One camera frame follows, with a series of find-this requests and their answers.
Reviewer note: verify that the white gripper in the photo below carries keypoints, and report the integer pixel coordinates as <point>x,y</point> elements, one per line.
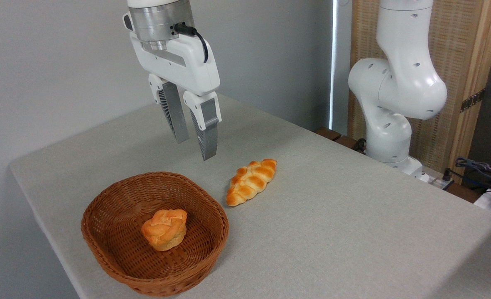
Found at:
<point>183,62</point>

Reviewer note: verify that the round knotted bread roll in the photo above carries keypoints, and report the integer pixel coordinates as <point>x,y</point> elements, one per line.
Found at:
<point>164,228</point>

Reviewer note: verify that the long braided bread loaf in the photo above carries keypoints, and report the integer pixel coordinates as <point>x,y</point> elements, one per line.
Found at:
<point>249,180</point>

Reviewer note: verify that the brown wicker basket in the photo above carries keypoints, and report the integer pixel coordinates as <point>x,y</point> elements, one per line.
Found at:
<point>116,232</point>

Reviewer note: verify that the dark brown wooden block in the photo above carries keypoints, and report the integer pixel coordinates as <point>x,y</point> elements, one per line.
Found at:
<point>327,133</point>
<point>347,142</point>

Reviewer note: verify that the white power strip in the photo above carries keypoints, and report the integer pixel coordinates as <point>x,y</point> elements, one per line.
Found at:
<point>438,180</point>

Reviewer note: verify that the brown wooden board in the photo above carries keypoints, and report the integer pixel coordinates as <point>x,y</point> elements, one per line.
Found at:
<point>463,192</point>

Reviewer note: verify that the dark metal screen hinge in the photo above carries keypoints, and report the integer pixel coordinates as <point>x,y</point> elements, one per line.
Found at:
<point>473,99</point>

